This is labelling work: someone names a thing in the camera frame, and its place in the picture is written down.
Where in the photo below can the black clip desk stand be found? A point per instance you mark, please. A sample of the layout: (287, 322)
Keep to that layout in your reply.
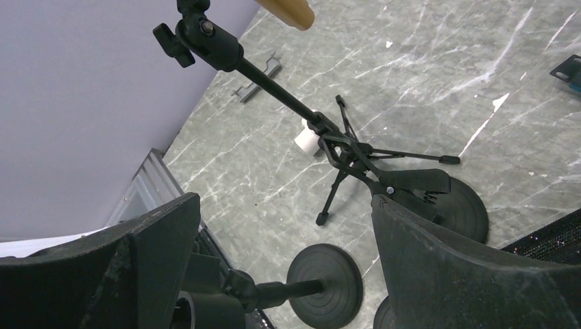
(323, 286)

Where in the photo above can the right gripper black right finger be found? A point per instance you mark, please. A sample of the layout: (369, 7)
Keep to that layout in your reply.
(436, 278)

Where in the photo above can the black shock-mount desk stand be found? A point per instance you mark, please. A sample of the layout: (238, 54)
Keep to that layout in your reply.
(384, 317)

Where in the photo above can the black tripod shock-mount stand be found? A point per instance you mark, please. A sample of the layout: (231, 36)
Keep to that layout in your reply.
(195, 35)

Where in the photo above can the gold condenser microphone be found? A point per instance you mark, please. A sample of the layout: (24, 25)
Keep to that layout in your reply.
(294, 13)

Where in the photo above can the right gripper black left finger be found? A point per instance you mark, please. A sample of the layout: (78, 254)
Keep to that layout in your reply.
(126, 276)

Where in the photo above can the black pink-mic desk stand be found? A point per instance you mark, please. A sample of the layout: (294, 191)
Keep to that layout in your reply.
(430, 193)

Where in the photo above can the black mesh-head microphone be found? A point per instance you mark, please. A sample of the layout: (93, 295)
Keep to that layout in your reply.
(558, 242)

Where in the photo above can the dark green upright board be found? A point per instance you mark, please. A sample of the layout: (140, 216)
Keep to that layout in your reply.
(569, 72)

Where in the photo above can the white plastic connector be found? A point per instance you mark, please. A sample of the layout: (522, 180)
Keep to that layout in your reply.
(307, 140)

